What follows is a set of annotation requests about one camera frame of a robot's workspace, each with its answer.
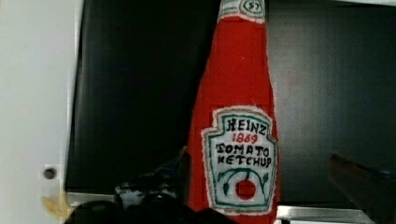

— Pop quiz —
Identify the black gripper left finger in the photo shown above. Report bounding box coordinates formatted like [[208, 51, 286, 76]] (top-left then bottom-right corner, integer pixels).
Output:
[[114, 146, 191, 209]]

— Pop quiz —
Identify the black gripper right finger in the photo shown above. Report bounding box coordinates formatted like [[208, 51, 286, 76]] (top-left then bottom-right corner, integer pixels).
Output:
[[327, 153, 395, 224]]

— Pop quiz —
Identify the red plush ketchup bottle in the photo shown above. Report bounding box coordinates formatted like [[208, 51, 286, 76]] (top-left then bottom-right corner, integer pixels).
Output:
[[187, 0, 279, 224]]

